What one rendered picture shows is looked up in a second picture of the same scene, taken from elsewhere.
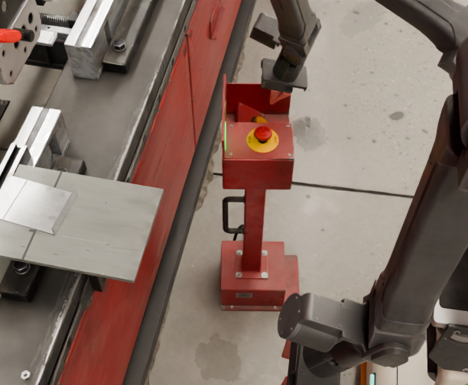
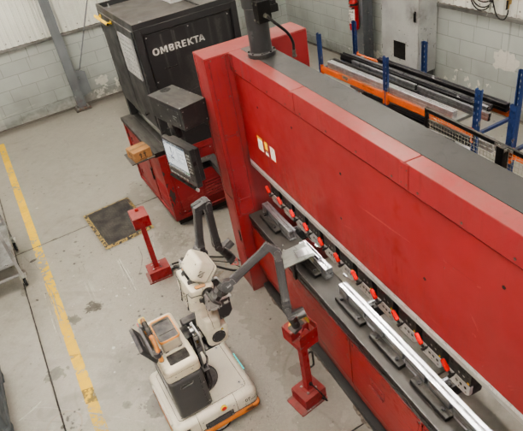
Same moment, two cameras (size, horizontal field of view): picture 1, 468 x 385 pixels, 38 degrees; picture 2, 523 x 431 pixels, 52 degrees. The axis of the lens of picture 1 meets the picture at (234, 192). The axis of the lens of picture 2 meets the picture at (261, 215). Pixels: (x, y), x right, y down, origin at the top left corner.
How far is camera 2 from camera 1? 381 cm
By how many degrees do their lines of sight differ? 86
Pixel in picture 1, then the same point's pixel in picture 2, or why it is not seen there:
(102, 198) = (292, 260)
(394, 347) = not seen: hidden behind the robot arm
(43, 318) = not seen: hidden behind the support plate
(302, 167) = not seen: outside the picture
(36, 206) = (302, 251)
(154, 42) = (339, 311)
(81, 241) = (287, 253)
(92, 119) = (328, 286)
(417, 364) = (232, 375)
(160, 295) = (330, 366)
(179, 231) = (347, 387)
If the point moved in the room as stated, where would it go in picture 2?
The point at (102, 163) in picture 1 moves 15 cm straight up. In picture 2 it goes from (314, 281) to (311, 266)
